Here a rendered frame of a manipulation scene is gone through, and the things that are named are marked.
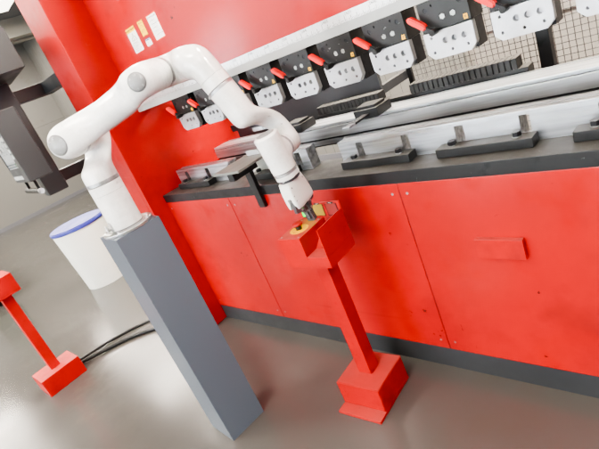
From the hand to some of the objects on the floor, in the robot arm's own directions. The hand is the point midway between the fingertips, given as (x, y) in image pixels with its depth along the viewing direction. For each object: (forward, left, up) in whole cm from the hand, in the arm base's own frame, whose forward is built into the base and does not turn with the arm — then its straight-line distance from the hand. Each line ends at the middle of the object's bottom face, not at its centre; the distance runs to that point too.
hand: (310, 214), depth 161 cm
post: (+117, -36, -85) cm, 148 cm away
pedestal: (-78, +210, -85) cm, 240 cm away
